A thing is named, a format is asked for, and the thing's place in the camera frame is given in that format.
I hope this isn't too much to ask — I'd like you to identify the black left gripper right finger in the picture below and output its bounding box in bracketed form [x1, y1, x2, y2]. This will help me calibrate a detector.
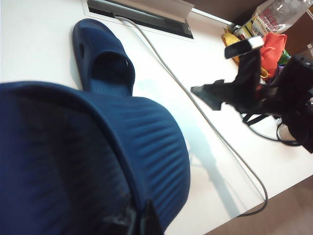
[141, 199, 164, 235]

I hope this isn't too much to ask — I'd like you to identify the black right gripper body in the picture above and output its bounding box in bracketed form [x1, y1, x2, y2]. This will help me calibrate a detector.
[254, 55, 313, 154]

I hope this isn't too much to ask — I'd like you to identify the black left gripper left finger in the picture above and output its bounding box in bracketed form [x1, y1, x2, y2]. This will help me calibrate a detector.
[105, 205, 141, 235]

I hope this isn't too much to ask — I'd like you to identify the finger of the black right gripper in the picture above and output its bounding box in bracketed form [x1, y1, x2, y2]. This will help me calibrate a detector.
[190, 79, 239, 111]

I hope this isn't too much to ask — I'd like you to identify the blue rubber slipper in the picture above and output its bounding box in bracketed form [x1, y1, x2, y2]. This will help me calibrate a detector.
[0, 80, 191, 235]
[72, 18, 136, 97]

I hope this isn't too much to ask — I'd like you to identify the green cloth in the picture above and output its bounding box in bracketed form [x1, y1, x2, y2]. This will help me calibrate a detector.
[280, 50, 292, 63]

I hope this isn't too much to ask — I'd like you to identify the orange cloth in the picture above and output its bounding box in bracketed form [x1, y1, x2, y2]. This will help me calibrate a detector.
[259, 33, 288, 74]

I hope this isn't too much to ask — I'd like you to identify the yellow cloth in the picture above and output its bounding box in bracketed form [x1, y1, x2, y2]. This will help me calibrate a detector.
[221, 25, 272, 80]

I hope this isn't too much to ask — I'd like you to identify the printed plastic bag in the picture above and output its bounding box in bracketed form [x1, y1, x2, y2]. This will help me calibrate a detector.
[241, 0, 311, 37]

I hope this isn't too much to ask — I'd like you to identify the grey cable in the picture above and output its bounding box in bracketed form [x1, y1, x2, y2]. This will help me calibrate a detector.
[114, 16, 268, 217]

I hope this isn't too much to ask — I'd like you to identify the dark cable tray recess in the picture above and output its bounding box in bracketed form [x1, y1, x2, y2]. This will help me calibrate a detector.
[83, 0, 196, 42]

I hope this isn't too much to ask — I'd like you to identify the white cable tray lid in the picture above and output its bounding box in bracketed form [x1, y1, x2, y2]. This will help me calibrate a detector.
[87, 0, 195, 24]

